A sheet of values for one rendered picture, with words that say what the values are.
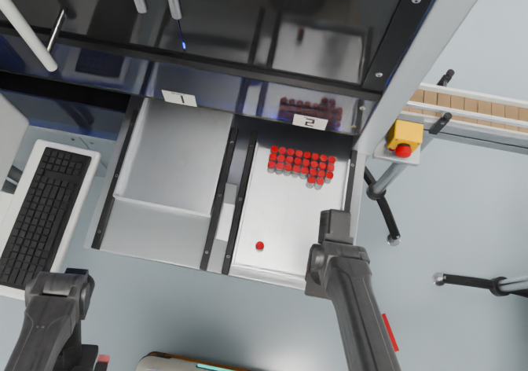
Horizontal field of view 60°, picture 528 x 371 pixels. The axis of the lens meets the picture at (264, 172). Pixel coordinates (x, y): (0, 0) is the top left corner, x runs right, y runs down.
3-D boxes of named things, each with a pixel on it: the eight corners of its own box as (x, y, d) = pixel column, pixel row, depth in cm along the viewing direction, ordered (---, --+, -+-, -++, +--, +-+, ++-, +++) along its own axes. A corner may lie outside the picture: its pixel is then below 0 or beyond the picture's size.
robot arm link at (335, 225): (315, 266, 73) (368, 274, 73) (321, 197, 76) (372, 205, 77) (302, 273, 84) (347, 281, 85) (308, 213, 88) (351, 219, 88)
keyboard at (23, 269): (46, 147, 136) (43, 144, 133) (92, 157, 135) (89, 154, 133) (-9, 283, 123) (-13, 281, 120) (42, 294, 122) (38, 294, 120)
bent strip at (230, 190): (226, 189, 125) (225, 181, 120) (237, 190, 125) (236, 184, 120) (216, 239, 121) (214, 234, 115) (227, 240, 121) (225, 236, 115)
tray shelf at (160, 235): (134, 89, 136) (133, 86, 135) (368, 132, 134) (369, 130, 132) (84, 247, 121) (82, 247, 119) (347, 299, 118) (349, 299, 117)
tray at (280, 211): (256, 147, 129) (256, 142, 126) (347, 163, 129) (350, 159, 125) (232, 266, 118) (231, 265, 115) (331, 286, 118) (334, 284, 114)
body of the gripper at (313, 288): (342, 250, 93) (350, 244, 86) (335, 301, 90) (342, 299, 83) (311, 244, 93) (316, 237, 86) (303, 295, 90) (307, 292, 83)
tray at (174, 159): (149, 89, 134) (147, 83, 131) (236, 105, 134) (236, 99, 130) (116, 199, 123) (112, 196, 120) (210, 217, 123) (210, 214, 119)
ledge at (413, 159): (377, 115, 136) (379, 112, 134) (420, 123, 135) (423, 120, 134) (372, 158, 131) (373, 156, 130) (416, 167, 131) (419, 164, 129)
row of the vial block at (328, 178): (267, 165, 128) (268, 159, 123) (331, 177, 127) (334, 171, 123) (265, 172, 127) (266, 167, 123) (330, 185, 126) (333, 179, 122)
